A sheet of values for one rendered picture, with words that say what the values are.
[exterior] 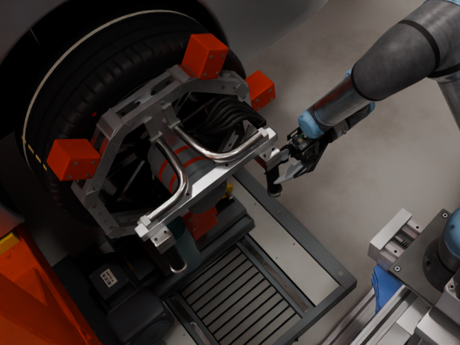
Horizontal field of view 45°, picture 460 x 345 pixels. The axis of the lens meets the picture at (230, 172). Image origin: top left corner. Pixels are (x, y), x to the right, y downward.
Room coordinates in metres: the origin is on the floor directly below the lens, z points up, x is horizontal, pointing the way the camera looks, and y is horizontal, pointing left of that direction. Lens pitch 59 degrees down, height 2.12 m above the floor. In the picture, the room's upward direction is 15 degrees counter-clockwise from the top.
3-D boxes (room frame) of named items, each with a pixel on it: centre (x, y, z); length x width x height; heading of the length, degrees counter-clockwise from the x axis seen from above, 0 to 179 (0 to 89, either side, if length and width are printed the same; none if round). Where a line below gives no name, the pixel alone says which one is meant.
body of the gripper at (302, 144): (0.80, -0.23, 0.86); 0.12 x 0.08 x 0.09; 116
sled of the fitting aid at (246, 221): (1.01, 0.26, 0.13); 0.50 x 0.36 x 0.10; 116
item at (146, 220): (0.73, 0.18, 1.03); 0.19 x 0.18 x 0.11; 26
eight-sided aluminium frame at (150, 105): (0.88, 0.15, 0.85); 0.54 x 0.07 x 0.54; 116
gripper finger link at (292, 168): (0.73, -0.15, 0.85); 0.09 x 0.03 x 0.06; 124
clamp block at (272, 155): (0.77, -0.10, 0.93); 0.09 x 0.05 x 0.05; 26
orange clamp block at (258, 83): (1.02, -0.14, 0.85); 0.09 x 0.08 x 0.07; 116
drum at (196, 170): (0.82, 0.12, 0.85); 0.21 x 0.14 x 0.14; 26
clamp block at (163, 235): (0.62, 0.21, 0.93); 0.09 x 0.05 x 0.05; 26
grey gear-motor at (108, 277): (0.75, 0.48, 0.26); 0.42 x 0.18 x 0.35; 26
